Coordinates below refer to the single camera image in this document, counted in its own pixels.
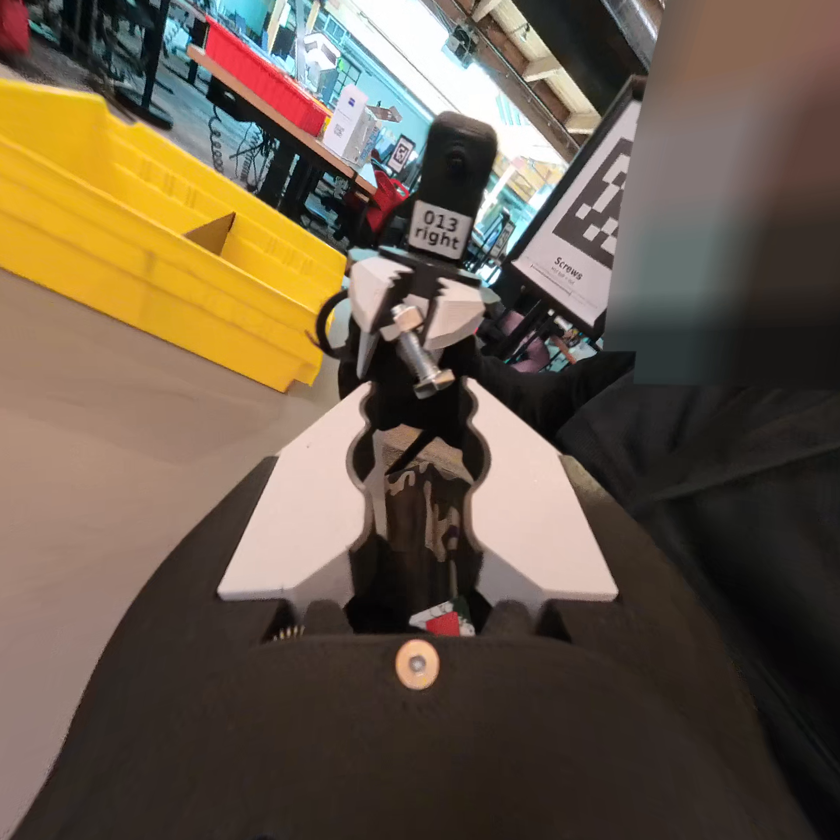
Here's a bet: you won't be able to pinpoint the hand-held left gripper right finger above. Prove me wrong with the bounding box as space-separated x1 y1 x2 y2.
462 377 620 611

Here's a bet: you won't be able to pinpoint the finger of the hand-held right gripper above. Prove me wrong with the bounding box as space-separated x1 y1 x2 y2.
350 257 412 382
422 281 493 349

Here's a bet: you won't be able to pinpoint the person's camouflage pants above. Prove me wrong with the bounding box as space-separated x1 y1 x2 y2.
384 459 470 592

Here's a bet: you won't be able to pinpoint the white carton box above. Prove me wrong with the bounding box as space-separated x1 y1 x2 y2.
322 85 370 158

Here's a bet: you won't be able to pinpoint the steel hex bolt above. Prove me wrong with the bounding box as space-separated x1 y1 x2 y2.
391 305 447 395

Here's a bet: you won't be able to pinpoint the person's right hand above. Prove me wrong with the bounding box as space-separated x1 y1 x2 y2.
338 331 508 455

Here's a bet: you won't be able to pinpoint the black bin divider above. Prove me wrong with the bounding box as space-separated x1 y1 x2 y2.
184 211 237 253

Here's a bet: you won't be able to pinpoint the framed marker sign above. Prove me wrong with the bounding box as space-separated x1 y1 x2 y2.
502 75 647 337

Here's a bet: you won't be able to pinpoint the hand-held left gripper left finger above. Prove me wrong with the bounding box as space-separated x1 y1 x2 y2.
217 382 378 621

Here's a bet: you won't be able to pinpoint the yellow storage bin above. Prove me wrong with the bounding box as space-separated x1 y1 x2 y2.
0 79 349 393

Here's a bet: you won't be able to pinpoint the person's right forearm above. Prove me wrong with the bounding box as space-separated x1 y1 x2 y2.
479 351 637 447

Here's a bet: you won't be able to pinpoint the red storage bin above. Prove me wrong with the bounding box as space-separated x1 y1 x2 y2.
205 16 332 137

